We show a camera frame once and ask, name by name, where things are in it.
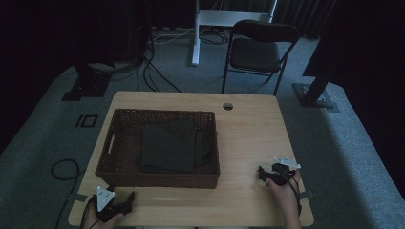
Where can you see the black stand with square base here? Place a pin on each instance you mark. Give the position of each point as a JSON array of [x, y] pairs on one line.
[[87, 83]]

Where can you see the brown wicker basket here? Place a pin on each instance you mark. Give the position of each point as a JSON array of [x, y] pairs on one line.
[[127, 165]]

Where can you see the black slanted stand with base plate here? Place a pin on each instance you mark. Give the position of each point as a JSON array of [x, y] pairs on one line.
[[315, 93]]

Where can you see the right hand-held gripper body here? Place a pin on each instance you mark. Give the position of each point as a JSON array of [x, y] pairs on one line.
[[282, 171]]

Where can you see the black folding chair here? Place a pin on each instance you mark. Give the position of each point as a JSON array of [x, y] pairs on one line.
[[258, 54]]

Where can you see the person's right hand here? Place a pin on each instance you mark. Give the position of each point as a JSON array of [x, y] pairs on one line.
[[284, 191]]

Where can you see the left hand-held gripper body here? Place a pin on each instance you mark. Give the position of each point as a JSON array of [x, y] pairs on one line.
[[106, 203]]

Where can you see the person's left hand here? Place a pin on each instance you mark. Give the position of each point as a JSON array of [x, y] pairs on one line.
[[101, 222]]

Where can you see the grey tape strip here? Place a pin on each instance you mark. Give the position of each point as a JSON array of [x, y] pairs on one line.
[[78, 197], [306, 194]]

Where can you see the dark cloth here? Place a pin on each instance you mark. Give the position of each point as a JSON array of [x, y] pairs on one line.
[[172, 147]]

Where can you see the white metal desk frame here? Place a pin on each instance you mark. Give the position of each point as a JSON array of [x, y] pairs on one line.
[[223, 22]]

